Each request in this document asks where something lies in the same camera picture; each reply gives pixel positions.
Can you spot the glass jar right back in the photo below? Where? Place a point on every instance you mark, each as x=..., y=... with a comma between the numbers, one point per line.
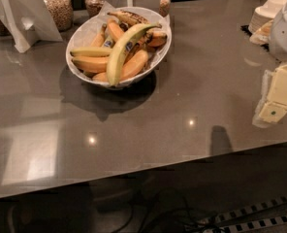
x=164, y=7

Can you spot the small glass jar centre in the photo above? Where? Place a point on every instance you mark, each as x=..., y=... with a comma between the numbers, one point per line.
x=93, y=7

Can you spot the black white checkered strip lower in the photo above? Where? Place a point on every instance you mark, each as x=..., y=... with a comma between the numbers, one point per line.
x=250, y=225

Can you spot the orange banana centre back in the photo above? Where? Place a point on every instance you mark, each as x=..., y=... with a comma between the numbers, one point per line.
x=114, y=29

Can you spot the stack of paper plates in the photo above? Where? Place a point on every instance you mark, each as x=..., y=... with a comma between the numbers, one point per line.
x=265, y=13

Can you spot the black mesh mat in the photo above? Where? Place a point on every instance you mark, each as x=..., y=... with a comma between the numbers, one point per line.
x=245, y=30

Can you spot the long greenish yellow banana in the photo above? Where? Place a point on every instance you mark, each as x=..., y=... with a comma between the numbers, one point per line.
x=122, y=48

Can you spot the glass jar of nuts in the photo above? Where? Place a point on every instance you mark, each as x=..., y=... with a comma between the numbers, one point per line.
x=61, y=12

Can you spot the orange banana left lower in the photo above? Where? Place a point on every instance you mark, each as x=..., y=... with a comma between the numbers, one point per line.
x=91, y=64

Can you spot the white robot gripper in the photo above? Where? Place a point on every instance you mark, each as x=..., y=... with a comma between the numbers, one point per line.
x=286, y=33

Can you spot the small orange banana back left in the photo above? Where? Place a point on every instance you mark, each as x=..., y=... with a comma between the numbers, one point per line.
x=99, y=38

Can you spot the black white checkered strip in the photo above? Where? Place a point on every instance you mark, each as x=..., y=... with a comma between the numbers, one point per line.
x=246, y=211
x=250, y=225

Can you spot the orange banana right back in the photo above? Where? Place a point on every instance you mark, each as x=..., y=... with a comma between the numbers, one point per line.
x=156, y=38

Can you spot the spotted brown banana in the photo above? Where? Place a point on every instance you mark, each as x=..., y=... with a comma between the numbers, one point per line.
x=129, y=18

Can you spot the white bowl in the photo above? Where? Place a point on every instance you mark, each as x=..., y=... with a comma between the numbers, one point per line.
x=85, y=34

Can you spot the orange banana front right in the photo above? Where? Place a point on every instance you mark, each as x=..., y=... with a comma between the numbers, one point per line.
x=134, y=65

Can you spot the yellow banana left top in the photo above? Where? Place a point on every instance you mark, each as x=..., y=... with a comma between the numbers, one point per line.
x=91, y=51

